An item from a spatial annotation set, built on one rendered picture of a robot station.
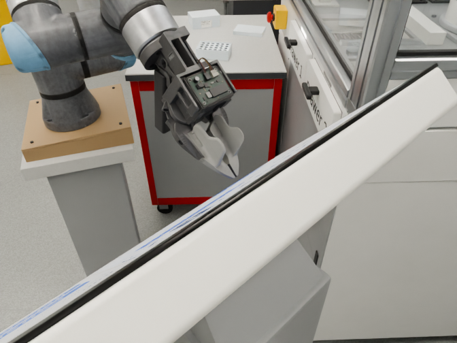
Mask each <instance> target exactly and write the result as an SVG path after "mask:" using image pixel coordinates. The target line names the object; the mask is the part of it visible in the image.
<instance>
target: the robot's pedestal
mask: <svg viewBox="0 0 457 343"><path fill-rule="evenodd" d="M134 160H135V155H134V152H133V146H132V144H126V145H122V146H115V147H111V148H104V149H99V150H92V151H88V152H81V153H77V154H70V155H65V156H61V157H54V158H50V159H43V160H38V161H31V162H28V163H27V162H26V160H25V158H24V155H23V154H22V163H21V168H20V170H21V172H22V175H23V176H24V179H25V180H26V181H28V180H34V179H38V178H45V177H47V179H48V182H49V184H50V187H51V189H52V192H53V194H54V197H55V200H56V202H57V204H58V207H59V210H60V211H61V214H62V216H63V219H64V222H65V224H66V226H67V229H68V232H69V235H70V236H71V239H72V242H73V245H74V246H75V249H76V251H77V254H78V257H79V258H80V261H81V264H82V267H83V268H84V275H85V277H87V276H89V275H91V274H92V273H93V272H95V271H97V270H98V269H100V268H101V267H103V266H104V265H106V264H108V263H109V262H111V261H113V260H114V259H115V258H117V257H119V256H120V255H122V254H124V253H125V252H126V251H128V250H130V249H132V248H133V247H134V246H136V245H138V244H139V243H141V241H140V237H139V232H138V228H137V223H136V220H135V214H134V211H133V205H132V201H131V196H130V193H129V187H128V184H127V181H126V175H125V171H124V166H123V163H124V162H128V161H134Z"/></svg>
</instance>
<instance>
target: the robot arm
mask: <svg viewBox="0 0 457 343"><path fill-rule="evenodd" d="M77 2H78V7H79V10H80V11H79V12H70V13H66V14H63V13H62V11H61V8H60V5H59V3H58V0H6V3H7V6H8V9H9V11H10V15H11V17H12V21H13V22H11V23H9V24H5V25H3V26H2V27H1V34H2V38H3V42H4V44H5V47H6V50H7V53H8V54H9V56H10V59H11V61H12V63H13V65H14V67H15V68H16V69H17V70H18V71H19V72H22V73H30V72H31V74H32V76H33V79H34V81H35V83H36V86H37V89H38V91H39V94H40V95H41V108H42V119H43V121H44V124H45V126H46V128H47V129H49V130H51V131H55V132H68V131H75V130H78V129H82V128H84V127H87V126H88V125H91V124H92V123H94V122H95V121H96V120H97V119H98V118H99V117H100V115H101V109H100V107H99V104H98V102H97V100H96V99H95V98H94V97H93V95H92V94H91V92H90V91H89V90H88V89H87V87H86V84H85V81H84V79H85V78H90V77H94V76H99V75H102V74H108V73H111V72H114V71H122V70H123V69H126V68H130V67H132V66H134V64H135V62H136V60H137V59H139V60H140V61H141V63H142V65H143V66H144V68H145V69H146V70H154V124H155V127H156V128H157V129H158V130H159V131H160V132H161V133H163V134H164V133H167V132H169V131H171V133H172V136H173V137H174V139H175V141H176V142H177V143H178V144H179V145H180V146H181V147H182V148H183V149H184V150H185V151H186V152H188V153H189V154H190V155H192V156H193V157H194V158H195V159H196V160H198V161H200V162H202V163H203V164H205V165H206V166H208V167H209V168H210V169H212V170H214V171H215V172H217V173H219V174H221V175H223V176H225V177H227V178H230V179H233V178H236V177H237V176H238V175H239V160H238V156H237V152H238V150H239V149H240V147H241V145H242V144H243V141H244V135H243V132H242V131H241V129H240V128H238V127H230V126H229V120H228V117H227V115H226V112H225V110H224V108H223V107H224V106H226V105H227V104H228V103H229V102H230V101H231V97H232V96H233V95H234V94H235V93H236V92H237V90H236V89H235V87H234V86H233V84H232V82H231V81H230V79H229V77H228V76H227V74H226V72H225V71H224V70H223V68H222V66H221V64H220V63H219V61H218V60H217V59H216V60H215V61H212V62H208V60H207V59H205V58H203V57H202V58H200V59H198V58H197V57H196V55H195V53H194V52H193V51H192V48H191V47H190V46H189V44H188V42H187V41H186V40H187V39H188V36H189V35H190V33H189V32H188V30H187V28H186V27H185V26H183V27H179V26H178V25H177V23H176V21H175V20H174V18H173V16H172V15H171V13H170V11H169V10H168V8H167V6H166V5H165V3H164V1H163V0H77ZM201 59H204V60H205V61H203V62H200V60H201ZM206 67H208V68H206ZM205 68H206V69H205ZM220 71H221V72H220ZM222 74H223V75H222ZM224 78H225V79H226V80H225V79H224ZM229 85H230V86H229ZM201 121H202V122H204V123H208V122H209V123H210V124H209V126H208V128H207V131H206V132H205V130H204V129H203V127H202V126H201V125H196V124H197V123H199V122H201Z"/></svg>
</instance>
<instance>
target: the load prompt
mask: <svg viewBox="0 0 457 343"><path fill-rule="evenodd" d="M373 102H374V101H373ZM370 104H371V103H370ZM370 104H368V105H370ZM368 105H366V106H365V107H367V106H368ZM365 107H363V108H365ZM363 108H361V109H359V110H358V111H356V112H355V113H353V114H350V115H349V116H347V117H346V118H344V119H343V120H341V121H339V122H338V123H337V124H335V125H333V126H332V127H330V128H329V129H327V130H326V131H324V132H323V133H321V134H319V135H318V136H316V137H315V138H313V139H312V140H310V141H309V142H307V143H306V144H304V145H302V146H301V147H300V148H298V149H296V150H295V151H293V152H291V153H290V154H289V155H287V156H286V157H284V158H283V159H281V160H279V161H278V162H277V163H275V164H273V165H272V166H270V167H268V168H267V169H266V170H264V171H262V172H260V173H259V174H258V175H256V176H254V177H253V178H252V179H250V180H248V181H247V182H245V183H244V184H242V185H241V186H239V187H237V188H236V189H235V190H233V191H231V192H230V193H229V194H227V195H225V196H224V197H222V198H221V199H219V200H218V201H216V202H214V203H213V204H212V205H210V206H208V207H207V208H206V209H204V210H202V211H200V212H199V213H198V214H196V215H194V216H193V217H191V218H189V219H188V220H187V221H185V222H184V223H182V224H181V225H179V226H177V227H176V228H175V229H173V230H171V231H170V232H168V233H166V234H165V235H164V236H162V237H161V238H159V239H157V240H156V241H154V242H153V243H151V244H150V245H148V246H146V247H145V248H143V249H142V250H140V251H139V252H137V253H136V254H134V255H133V256H131V257H129V258H128V259H127V260H125V261H128V260H130V259H133V258H135V257H137V256H139V255H140V254H141V253H143V252H145V251H147V250H148V249H149V248H151V247H153V246H154V245H155V244H157V243H159V242H160V241H162V240H163V239H165V238H166V237H168V236H169V235H171V234H172V233H174V232H175V231H177V230H178V229H180V228H182V227H183V226H184V225H186V224H188V223H189V222H190V221H192V220H194V219H195V218H197V217H198V216H200V215H202V214H203V213H204V212H206V211H208V210H209V209H210V208H212V207H214V206H215V205H217V204H218V203H220V202H221V201H223V200H224V199H226V198H227V197H229V196H231V195H232V194H233V193H235V192H237V191H238V190H239V189H241V188H243V187H244V186H245V185H247V184H249V183H251V182H252V181H253V180H255V179H257V178H258V177H259V176H261V175H263V174H264V173H266V172H267V171H269V170H270V169H272V168H273V167H275V166H276V165H278V164H279V163H281V162H282V161H284V160H286V159H287V158H288V157H290V156H292V155H293V154H294V153H296V152H298V151H300V150H301V149H302V148H304V147H306V146H307V145H308V144H310V143H312V142H313V141H315V140H316V139H318V138H319V137H321V136H322V135H324V134H325V133H327V132H328V131H330V130H331V129H333V128H335V127H336V126H337V125H339V124H341V123H342V122H343V121H345V120H347V119H348V118H350V117H351V116H353V115H355V114H356V113H357V112H359V111H361V110H362V109H363ZM125 261H123V262H122V263H124V262H125Z"/></svg>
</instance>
